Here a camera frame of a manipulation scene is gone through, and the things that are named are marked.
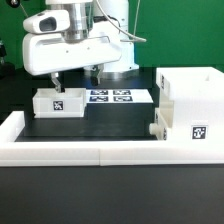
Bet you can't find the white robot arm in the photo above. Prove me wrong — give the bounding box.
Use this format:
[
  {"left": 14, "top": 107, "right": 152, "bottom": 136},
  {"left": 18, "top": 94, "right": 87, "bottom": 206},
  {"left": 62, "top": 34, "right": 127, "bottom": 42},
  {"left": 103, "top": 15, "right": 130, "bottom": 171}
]
[{"left": 22, "top": 0, "right": 138, "bottom": 92}]

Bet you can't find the white marker tag sheet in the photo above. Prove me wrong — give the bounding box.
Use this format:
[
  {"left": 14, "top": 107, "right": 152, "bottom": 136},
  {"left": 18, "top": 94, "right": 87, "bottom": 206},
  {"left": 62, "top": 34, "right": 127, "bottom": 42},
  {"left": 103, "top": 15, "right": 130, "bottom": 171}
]
[{"left": 86, "top": 89, "right": 153, "bottom": 103}]

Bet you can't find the black camera stand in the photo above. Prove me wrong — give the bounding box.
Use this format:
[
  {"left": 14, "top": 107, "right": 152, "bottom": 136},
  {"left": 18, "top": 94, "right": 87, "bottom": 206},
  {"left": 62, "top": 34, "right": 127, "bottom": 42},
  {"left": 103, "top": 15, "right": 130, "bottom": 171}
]
[{"left": 0, "top": 39, "right": 15, "bottom": 79}]

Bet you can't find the white drawer tray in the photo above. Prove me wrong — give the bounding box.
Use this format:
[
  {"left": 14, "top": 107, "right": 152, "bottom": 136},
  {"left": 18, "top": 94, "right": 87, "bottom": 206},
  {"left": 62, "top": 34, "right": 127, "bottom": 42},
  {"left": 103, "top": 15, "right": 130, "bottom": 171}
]
[
  {"left": 33, "top": 88, "right": 86, "bottom": 118},
  {"left": 149, "top": 108, "right": 173, "bottom": 140}
]

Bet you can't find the white front drawer tray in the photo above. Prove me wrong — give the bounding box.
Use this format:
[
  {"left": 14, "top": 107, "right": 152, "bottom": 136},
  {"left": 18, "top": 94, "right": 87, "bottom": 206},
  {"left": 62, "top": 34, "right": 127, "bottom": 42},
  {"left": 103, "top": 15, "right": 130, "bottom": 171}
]
[{"left": 149, "top": 108, "right": 173, "bottom": 140}]

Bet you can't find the white drawer cabinet box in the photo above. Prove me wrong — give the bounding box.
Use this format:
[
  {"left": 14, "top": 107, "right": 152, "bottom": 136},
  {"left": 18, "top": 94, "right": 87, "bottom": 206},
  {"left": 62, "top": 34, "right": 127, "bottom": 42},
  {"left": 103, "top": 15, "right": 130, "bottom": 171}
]
[{"left": 156, "top": 67, "right": 224, "bottom": 143}]

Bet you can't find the white foam border frame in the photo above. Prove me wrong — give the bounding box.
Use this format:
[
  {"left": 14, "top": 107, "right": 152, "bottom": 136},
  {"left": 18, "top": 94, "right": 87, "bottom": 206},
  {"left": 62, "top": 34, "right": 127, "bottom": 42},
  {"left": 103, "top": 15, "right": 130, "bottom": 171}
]
[{"left": 0, "top": 111, "right": 224, "bottom": 167}]

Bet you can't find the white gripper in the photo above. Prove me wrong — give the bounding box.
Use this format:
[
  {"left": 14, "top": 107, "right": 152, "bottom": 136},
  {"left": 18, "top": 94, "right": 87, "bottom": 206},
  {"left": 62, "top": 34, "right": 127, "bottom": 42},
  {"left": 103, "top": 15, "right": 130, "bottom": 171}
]
[{"left": 22, "top": 10, "right": 122, "bottom": 93}]

